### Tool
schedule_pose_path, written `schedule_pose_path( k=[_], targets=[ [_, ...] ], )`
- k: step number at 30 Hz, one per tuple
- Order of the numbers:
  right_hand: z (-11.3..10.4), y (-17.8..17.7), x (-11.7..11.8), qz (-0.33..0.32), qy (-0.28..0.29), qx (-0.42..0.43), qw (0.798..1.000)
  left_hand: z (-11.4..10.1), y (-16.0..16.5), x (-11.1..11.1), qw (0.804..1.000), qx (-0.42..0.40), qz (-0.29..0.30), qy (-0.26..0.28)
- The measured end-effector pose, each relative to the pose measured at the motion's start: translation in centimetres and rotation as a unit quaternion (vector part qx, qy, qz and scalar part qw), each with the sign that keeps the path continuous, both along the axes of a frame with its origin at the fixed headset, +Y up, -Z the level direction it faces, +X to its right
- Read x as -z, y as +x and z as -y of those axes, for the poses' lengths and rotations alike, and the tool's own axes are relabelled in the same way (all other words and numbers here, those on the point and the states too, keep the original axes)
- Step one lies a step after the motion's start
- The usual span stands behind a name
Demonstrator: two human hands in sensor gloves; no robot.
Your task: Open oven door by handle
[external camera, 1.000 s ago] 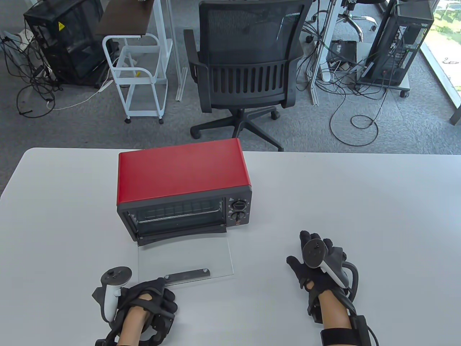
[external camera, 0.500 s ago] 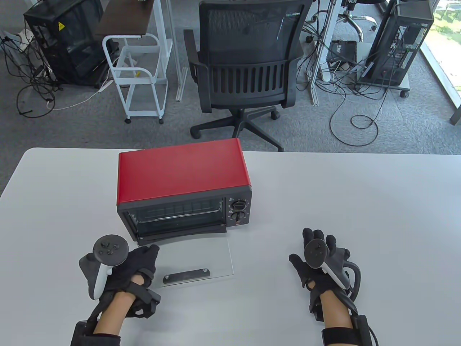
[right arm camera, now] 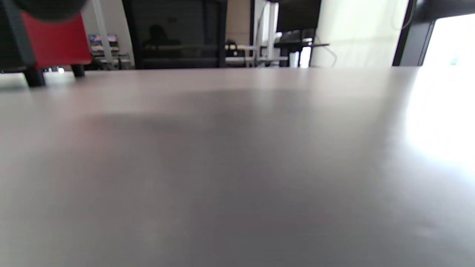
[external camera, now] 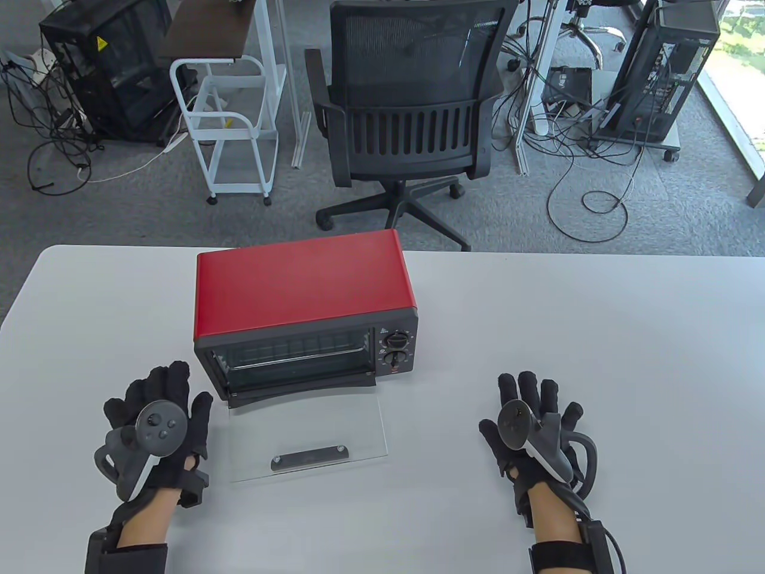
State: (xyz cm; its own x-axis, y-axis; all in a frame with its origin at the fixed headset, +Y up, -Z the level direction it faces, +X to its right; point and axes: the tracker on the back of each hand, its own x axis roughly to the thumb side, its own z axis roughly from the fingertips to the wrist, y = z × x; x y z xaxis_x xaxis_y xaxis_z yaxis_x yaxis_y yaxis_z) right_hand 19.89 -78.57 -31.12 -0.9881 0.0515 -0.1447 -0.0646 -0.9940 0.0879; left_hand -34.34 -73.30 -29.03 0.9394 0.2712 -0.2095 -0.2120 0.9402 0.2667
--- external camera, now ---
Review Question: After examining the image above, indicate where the person's right hand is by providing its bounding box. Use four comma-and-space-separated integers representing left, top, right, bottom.
478, 371, 585, 509

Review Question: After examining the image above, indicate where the person's left hand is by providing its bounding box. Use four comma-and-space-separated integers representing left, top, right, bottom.
103, 361, 214, 491

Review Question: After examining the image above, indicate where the person's left forearm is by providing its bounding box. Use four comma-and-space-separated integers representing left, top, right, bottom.
116, 486, 181, 548

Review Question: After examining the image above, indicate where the person's right forearm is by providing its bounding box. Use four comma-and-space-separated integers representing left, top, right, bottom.
528, 480, 580, 545

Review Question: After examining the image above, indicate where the grey controller on right glove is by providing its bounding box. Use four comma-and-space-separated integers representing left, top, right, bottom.
498, 399, 599, 486

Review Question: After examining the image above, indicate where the grey controller on glove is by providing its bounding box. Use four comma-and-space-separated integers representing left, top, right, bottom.
94, 401, 189, 502
498, 399, 599, 486

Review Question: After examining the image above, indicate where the grey controller on left glove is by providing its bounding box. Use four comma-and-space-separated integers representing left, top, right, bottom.
94, 401, 189, 502

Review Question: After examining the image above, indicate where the red toaster oven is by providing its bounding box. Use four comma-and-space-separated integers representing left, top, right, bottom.
193, 229, 419, 484

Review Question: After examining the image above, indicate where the white rolling cart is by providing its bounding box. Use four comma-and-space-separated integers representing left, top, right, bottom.
169, 55, 280, 207

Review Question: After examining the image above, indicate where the black box on floor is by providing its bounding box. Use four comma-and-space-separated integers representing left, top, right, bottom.
545, 66, 593, 115

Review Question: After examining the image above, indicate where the black mesh office chair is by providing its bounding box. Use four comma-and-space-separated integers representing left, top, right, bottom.
304, 0, 519, 252

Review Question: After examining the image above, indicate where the black computer tower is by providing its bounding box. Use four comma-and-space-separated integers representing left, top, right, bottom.
590, 0, 721, 162

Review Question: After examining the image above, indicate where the white power strip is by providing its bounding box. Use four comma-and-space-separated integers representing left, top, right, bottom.
0, 49, 57, 81

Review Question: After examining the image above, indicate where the brown desk top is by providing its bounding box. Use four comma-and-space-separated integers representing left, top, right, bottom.
158, 0, 258, 61

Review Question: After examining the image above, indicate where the chrome chair base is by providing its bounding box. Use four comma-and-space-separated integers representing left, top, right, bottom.
561, 0, 628, 62

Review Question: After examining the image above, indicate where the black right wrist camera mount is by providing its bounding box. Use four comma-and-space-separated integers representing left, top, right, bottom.
512, 469, 534, 528

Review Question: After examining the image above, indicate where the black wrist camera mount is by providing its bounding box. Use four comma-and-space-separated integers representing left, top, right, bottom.
178, 468, 210, 509
512, 469, 534, 528

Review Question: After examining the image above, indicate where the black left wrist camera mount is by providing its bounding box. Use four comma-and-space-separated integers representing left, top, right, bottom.
178, 468, 210, 509

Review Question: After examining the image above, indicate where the black right wrist strap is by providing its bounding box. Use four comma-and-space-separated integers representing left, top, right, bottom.
528, 519, 626, 574

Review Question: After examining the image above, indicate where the black wrist strap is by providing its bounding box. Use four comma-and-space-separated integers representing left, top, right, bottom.
528, 519, 626, 574
84, 525, 170, 574

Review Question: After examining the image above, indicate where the black left wrist strap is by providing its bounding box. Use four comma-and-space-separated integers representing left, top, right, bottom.
84, 525, 170, 574

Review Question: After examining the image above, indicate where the black cable loop on floor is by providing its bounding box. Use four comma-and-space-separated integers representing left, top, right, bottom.
547, 141, 646, 243

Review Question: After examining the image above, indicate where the white cable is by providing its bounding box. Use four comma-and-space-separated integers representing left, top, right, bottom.
76, 96, 201, 184

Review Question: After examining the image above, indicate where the black cable bundle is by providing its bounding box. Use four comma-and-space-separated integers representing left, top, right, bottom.
0, 60, 105, 196

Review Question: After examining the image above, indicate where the white desk leg with cables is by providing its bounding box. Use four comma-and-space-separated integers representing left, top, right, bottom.
513, 0, 570, 176

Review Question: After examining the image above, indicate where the black enclosure cabinet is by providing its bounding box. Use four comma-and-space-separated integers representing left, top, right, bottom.
39, 0, 175, 145

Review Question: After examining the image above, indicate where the white desk leg frame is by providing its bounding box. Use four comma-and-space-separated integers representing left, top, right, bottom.
253, 0, 312, 170

